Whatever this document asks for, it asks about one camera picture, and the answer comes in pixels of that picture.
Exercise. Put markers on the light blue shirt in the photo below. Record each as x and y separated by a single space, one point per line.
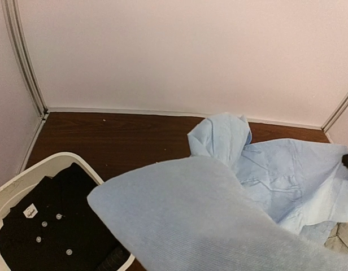
232 204

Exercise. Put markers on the folded grey shirt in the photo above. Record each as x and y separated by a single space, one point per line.
338 239

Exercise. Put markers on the black shirt in basket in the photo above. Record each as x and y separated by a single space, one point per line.
54 228

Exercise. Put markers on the white plastic basket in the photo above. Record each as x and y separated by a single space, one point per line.
16 189

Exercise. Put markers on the right aluminium corner post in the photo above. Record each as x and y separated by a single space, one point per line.
343 105

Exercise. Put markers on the aluminium corner post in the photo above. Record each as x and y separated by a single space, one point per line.
343 105
17 38

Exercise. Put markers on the left aluminium corner post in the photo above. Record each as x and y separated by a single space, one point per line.
17 38

